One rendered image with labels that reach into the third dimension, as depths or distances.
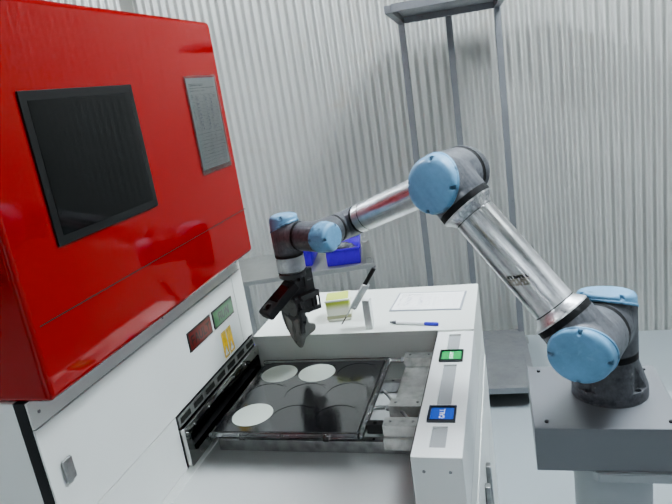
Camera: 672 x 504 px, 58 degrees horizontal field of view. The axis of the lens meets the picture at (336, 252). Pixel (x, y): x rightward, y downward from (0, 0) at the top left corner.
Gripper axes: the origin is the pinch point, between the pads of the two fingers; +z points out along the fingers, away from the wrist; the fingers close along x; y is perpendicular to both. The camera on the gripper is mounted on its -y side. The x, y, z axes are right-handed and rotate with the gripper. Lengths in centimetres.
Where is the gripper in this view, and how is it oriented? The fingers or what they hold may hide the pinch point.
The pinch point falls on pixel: (298, 343)
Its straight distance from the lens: 164.9
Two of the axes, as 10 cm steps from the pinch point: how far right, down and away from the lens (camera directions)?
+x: -6.5, -1.0, 7.5
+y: 7.4, -2.8, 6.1
